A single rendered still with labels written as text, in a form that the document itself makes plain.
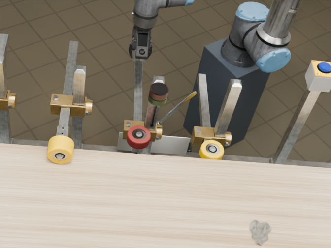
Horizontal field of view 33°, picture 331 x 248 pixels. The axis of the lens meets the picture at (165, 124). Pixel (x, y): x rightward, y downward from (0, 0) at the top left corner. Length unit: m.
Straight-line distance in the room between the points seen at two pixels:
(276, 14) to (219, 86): 0.55
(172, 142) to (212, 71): 0.77
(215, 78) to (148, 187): 1.11
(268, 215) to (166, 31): 2.15
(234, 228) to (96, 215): 0.42
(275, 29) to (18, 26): 1.81
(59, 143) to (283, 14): 1.10
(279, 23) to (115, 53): 1.40
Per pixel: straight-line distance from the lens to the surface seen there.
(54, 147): 1.75
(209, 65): 2.77
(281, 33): 2.43
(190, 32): 3.78
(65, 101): 1.89
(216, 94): 2.81
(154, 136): 1.97
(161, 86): 1.77
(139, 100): 2.07
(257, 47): 2.48
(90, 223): 1.69
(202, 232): 1.72
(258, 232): 1.75
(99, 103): 3.21
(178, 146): 2.10
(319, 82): 1.84
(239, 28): 2.60
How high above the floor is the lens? 2.35
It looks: 48 degrees down
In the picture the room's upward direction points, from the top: 13 degrees clockwise
